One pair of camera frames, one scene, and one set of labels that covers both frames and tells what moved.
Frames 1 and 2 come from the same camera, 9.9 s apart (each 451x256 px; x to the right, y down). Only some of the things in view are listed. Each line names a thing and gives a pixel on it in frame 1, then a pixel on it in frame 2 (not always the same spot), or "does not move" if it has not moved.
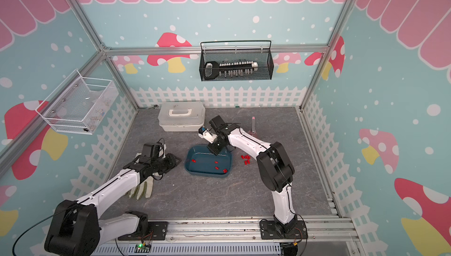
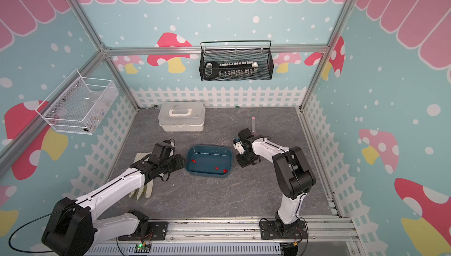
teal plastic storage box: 200,161 does not move
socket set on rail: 229,68 does not move
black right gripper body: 216,146 to 243,160
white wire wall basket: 78,106 does not move
